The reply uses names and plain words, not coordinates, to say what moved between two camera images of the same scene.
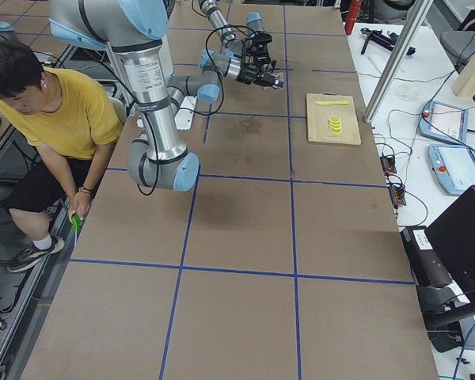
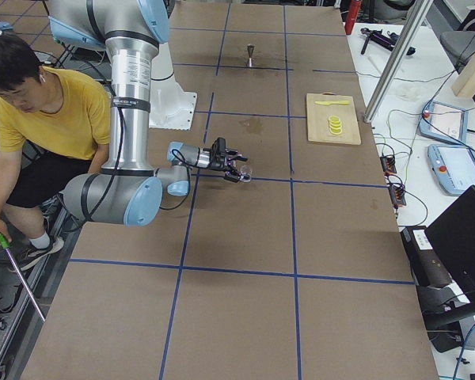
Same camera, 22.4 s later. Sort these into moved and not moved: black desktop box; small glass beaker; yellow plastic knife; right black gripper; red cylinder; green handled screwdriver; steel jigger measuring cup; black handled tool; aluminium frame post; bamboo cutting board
Moved: right black gripper; steel jigger measuring cup; green handled screwdriver; small glass beaker
Not moved: red cylinder; black handled tool; yellow plastic knife; aluminium frame post; black desktop box; bamboo cutting board
